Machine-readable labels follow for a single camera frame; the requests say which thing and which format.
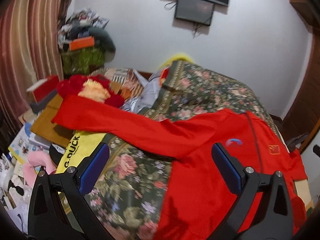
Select red zip jacket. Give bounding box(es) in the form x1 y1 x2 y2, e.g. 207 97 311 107
53 95 306 239

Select pink plush toy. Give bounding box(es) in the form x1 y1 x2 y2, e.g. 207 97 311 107
22 151 57 188

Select yellow G.Duck cloth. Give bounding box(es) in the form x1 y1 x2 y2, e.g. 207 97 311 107
55 130 107 193

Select green floral bedspread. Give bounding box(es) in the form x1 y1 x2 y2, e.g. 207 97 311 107
86 60 278 239

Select brown cardboard board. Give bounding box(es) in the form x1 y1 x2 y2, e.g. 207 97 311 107
30 94 75 149

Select brown wooden door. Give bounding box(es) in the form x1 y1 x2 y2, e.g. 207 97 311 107
284 0 319 152

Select red white box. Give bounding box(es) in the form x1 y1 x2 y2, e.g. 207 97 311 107
26 75 60 102

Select red plush bird toy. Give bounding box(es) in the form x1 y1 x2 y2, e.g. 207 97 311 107
56 74 125 108

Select grey striped cloth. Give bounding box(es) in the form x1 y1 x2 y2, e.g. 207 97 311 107
121 69 163 113

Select green patterned bag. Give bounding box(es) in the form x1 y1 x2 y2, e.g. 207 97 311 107
61 47 105 75

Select orange box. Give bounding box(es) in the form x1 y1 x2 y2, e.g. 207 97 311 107
69 36 95 51

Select dark green cushion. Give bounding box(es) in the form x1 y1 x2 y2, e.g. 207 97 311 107
88 27 116 63

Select striped pink curtain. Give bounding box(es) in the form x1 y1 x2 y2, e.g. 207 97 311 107
1 0 72 130

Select clutter pile of papers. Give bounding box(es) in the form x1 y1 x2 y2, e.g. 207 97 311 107
57 8 110 50

